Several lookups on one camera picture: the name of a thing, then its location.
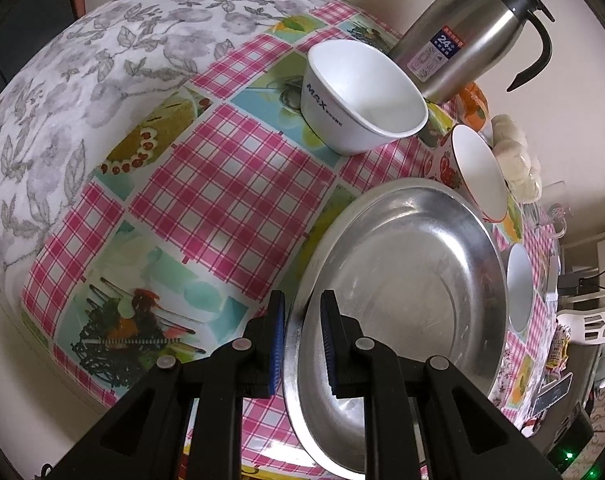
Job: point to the white printed bowl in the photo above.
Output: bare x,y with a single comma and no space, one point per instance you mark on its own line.
362,95

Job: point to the white plastic chair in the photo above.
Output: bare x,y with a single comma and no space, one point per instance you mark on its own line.
597,325

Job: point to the grey floral tablecloth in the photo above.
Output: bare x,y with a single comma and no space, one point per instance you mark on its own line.
57,135

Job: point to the orange snack packet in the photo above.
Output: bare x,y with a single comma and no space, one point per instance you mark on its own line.
475,107

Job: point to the strawberry pattern bowl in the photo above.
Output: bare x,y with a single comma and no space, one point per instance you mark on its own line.
477,170

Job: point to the bag of steamed buns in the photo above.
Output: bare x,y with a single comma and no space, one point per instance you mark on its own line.
514,160

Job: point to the colourful snack packets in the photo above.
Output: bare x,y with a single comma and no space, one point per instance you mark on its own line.
557,350

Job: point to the steel thermos jug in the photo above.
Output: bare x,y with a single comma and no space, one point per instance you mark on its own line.
462,35

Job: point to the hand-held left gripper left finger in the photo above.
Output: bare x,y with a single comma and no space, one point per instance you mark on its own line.
277,345

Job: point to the clear glass mug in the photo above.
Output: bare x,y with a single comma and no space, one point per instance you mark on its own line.
552,210

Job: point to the small white bowl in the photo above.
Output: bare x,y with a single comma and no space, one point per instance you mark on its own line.
519,285

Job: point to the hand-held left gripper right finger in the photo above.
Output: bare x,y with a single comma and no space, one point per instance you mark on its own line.
328,345

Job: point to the dark cabinet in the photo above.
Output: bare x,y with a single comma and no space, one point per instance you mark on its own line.
22,10

